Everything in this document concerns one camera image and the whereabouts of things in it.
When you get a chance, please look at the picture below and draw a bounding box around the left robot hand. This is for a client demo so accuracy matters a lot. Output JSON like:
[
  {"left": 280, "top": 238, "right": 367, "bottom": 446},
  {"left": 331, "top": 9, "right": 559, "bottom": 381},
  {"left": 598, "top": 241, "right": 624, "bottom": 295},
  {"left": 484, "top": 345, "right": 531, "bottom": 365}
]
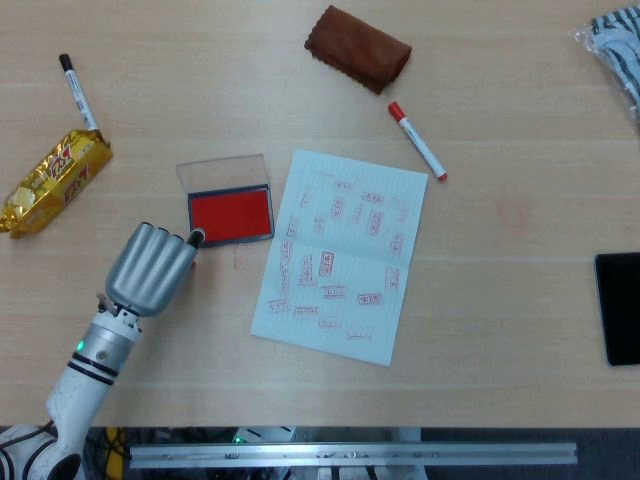
[{"left": 103, "top": 221, "right": 206, "bottom": 317}]

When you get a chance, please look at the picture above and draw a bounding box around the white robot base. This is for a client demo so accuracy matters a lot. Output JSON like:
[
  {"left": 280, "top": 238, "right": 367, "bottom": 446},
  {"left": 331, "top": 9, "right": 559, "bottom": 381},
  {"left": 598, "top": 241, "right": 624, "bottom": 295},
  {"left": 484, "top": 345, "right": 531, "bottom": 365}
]
[{"left": 232, "top": 426, "right": 296, "bottom": 444}]

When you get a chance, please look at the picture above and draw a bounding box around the white stamped paper sheet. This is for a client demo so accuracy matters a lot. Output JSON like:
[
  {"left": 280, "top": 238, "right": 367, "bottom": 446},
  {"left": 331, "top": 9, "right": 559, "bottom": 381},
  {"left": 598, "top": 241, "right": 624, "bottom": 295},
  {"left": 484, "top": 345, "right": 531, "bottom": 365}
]
[{"left": 249, "top": 148, "right": 430, "bottom": 367}]

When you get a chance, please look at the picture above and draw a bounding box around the red ink pad clear lid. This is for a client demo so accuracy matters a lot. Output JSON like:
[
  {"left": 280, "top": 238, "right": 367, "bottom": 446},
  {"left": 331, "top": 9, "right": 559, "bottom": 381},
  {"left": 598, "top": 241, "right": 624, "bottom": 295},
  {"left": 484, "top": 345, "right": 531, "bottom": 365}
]
[{"left": 175, "top": 153, "right": 275, "bottom": 248}]

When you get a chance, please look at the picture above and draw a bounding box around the gold snack package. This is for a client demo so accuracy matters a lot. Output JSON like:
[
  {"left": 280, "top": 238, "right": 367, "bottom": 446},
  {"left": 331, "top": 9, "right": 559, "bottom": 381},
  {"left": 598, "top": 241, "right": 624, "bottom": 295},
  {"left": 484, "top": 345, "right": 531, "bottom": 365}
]
[{"left": 0, "top": 128, "right": 114, "bottom": 240}]

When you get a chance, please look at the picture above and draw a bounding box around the black capped whiteboard marker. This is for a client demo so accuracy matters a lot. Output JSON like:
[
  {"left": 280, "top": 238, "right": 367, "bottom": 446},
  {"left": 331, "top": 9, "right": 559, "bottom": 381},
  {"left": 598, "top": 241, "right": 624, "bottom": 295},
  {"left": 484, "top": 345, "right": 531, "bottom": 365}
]
[{"left": 58, "top": 53, "right": 101, "bottom": 132}]

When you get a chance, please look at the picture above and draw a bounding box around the red capped whiteboard marker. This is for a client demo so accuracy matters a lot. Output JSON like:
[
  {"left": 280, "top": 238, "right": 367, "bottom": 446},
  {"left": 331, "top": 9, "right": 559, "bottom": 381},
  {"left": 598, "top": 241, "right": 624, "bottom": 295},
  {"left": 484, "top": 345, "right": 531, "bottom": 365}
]
[{"left": 387, "top": 101, "right": 449, "bottom": 182}]

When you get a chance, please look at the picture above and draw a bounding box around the folded brown cloth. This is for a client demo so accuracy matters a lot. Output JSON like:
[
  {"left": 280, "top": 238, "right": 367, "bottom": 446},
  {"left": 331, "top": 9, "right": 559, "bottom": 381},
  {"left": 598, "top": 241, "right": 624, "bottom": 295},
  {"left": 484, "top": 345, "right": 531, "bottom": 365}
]
[{"left": 303, "top": 4, "right": 414, "bottom": 96}]

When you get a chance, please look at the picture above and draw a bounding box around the black smartphone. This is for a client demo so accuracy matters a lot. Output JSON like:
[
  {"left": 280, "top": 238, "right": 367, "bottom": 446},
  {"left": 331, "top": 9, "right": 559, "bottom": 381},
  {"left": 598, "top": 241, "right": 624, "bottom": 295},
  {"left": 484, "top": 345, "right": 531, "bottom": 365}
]
[{"left": 593, "top": 252, "right": 640, "bottom": 367}]

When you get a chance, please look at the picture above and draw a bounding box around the striped fabric in plastic bag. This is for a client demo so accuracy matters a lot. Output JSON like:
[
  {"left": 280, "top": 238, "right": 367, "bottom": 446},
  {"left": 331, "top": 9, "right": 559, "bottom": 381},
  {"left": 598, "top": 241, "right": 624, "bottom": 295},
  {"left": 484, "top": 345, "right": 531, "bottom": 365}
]
[{"left": 568, "top": 3, "right": 640, "bottom": 132}]

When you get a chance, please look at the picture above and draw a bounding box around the aluminium rail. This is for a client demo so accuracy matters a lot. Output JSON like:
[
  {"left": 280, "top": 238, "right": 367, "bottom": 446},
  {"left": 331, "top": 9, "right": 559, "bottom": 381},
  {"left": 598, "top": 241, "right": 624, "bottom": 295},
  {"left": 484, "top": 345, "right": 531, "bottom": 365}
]
[{"left": 128, "top": 441, "right": 579, "bottom": 470}]

